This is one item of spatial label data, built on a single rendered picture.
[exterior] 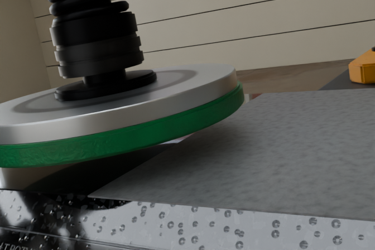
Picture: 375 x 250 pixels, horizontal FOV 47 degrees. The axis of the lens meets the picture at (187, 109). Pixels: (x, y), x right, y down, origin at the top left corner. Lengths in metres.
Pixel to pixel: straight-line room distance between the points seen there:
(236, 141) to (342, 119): 0.09
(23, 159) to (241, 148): 0.15
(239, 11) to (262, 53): 0.73
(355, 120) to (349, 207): 0.15
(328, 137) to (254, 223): 0.12
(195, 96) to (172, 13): 7.15
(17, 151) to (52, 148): 0.02
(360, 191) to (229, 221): 0.07
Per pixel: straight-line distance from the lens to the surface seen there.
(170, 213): 0.25
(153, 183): 0.29
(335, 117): 0.38
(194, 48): 7.30
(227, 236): 0.23
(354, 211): 0.22
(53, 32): 0.35
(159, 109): 0.27
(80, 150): 0.27
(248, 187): 0.26
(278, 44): 6.75
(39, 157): 0.28
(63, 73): 0.35
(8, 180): 0.38
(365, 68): 0.94
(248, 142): 0.34
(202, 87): 0.29
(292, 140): 0.33
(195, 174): 0.29
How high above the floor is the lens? 0.93
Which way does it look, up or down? 11 degrees down
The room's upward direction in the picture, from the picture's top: 10 degrees counter-clockwise
